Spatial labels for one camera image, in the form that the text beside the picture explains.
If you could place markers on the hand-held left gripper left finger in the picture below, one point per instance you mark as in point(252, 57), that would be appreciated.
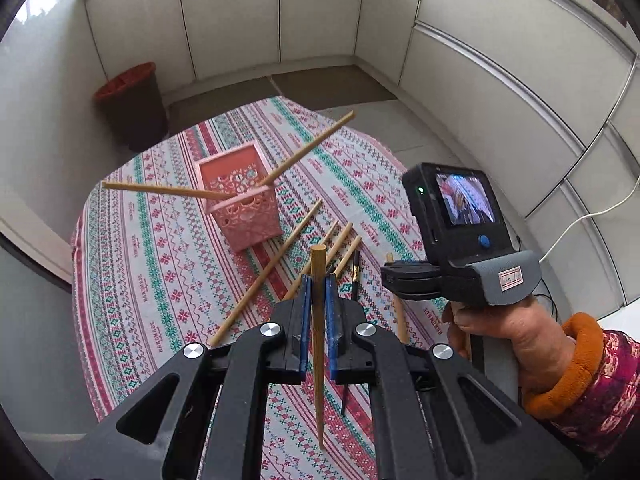
point(306, 325)

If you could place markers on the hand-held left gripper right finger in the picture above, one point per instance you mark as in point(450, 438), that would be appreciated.
point(331, 325)

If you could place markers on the black chopstick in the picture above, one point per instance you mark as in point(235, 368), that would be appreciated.
point(355, 275)

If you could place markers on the wooden chopstick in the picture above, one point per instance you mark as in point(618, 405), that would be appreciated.
point(265, 272)
point(150, 188)
point(350, 252)
point(319, 400)
point(342, 237)
point(327, 234)
point(310, 147)

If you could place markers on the pink plastic basket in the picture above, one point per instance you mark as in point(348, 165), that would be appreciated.
point(250, 225)

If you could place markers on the person's right forearm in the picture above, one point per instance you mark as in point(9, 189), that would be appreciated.
point(610, 385)

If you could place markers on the person's right hand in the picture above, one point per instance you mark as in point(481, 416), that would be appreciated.
point(510, 335)

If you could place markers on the patterned tablecloth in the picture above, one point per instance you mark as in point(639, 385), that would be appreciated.
point(165, 260)

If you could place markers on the white base cabinet under stove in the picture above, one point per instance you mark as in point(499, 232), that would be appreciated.
point(500, 85)

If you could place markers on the dark floor mat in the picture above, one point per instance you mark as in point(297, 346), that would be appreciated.
point(335, 85)
point(220, 105)

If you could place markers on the brown trash bin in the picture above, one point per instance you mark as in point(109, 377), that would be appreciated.
point(135, 110)

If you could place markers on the frosted glass door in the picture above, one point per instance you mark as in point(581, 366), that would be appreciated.
point(30, 340)

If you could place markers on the white base cabinet under window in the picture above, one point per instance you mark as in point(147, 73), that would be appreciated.
point(230, 20)

